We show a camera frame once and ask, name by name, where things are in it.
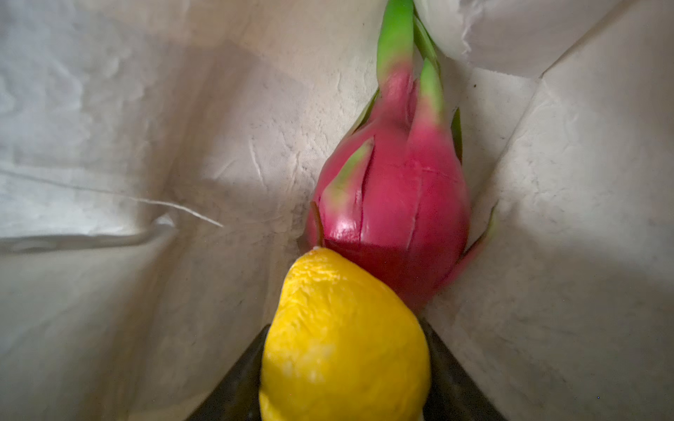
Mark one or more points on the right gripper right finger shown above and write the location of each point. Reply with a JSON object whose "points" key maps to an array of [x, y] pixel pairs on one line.
{"points": [[453, 396]]}

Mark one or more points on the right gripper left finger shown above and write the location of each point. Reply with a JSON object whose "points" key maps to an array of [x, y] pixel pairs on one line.
{"points": [[236, 396]]}

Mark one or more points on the yellow lemon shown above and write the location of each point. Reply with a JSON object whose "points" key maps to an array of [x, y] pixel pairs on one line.
{"points": [[342, 346]]}

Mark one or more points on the pink dragon fruit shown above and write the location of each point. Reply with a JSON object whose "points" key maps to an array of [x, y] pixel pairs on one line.
{"points": [[392, 198]]}

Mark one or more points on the cream canvas grocery bag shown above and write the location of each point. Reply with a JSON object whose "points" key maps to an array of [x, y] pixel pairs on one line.
{"points": [[158, 157]]}

